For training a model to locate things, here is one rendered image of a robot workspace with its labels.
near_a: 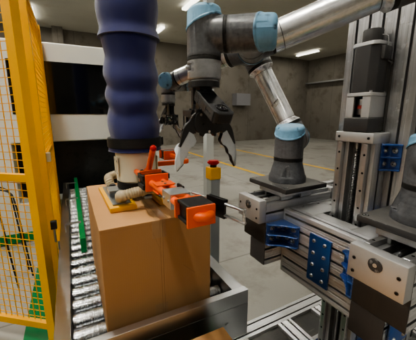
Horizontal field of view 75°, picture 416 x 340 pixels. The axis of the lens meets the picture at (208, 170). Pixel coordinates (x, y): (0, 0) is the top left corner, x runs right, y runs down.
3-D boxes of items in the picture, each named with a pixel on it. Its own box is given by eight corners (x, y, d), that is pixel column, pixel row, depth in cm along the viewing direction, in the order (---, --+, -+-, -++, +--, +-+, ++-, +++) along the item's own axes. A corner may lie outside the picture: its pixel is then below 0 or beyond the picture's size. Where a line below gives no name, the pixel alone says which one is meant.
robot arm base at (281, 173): (287, 174, 123) (288, 152, 121) (313, 181, 110) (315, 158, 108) (261, 178, 117) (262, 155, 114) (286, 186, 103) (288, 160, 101)
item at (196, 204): (173, 217, 69) (173, 198, 68) (200, 212, 72) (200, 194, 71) (187, 229, 61) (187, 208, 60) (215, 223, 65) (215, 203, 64)
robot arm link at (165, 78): (256, 54, 105) (159, 94, 128) (264, 60, 114) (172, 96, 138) (250, 25, 104) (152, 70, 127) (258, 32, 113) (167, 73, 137)
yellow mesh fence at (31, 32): (57, 236, 293) (30, 25, 250) (67, 234, 298) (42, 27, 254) (50, 301, 191) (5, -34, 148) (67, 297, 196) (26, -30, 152)
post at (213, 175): (205, 311, 182) (205, 166, 161) (214, 308, 185) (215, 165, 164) (210, 318, 176) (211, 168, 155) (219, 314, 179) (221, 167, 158)
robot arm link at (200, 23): (222, -2, 53) (180, 1, 55) (221, 57, 56) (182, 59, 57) (227, 12, 61) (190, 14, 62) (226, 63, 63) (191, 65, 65)
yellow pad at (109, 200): (98, 191, 129) (97, 181, 128) (120, 188, 133) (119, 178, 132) (110, 214, 100) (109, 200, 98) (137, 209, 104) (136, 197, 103)
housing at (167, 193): (161, 203, 80) (160, 189, 79) (182, 200, 83) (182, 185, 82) (169, 210, 74) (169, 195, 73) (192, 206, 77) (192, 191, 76)
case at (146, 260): (93, 257, 146) (86, 185, 138) (164, 241, 164) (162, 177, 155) (108, 338, 94) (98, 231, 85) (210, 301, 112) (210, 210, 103)
